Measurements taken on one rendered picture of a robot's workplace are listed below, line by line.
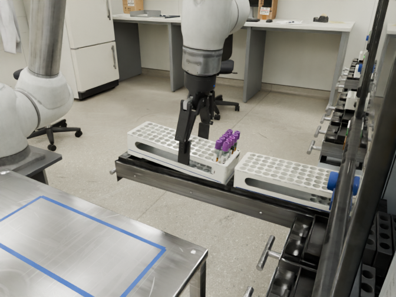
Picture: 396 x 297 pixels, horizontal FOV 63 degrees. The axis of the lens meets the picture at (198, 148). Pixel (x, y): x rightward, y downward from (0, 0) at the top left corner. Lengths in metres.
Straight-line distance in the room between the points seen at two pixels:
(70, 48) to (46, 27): 2.88
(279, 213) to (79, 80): 3.53
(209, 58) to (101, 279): 0.48
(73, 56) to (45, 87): 2.80
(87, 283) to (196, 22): 0.52
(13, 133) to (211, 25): 0.75
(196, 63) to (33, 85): 0.68
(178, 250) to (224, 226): 1.32
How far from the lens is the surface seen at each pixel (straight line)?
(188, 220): 1.96
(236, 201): 0.78
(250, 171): 0.77
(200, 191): 0.81
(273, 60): 4.38
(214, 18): 0.69
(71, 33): 3.98
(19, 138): 1.20
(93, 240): 0.66
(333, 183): 0.53
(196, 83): 0.74
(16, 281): 0.64
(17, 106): 1.19
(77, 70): 4.05
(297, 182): 0.75
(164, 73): 5.10
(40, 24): 1.18
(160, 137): 0.87
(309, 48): 4.26
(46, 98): 1.25
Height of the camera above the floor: 1.25
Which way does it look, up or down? 27 degrees down
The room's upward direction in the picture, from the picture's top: straight up
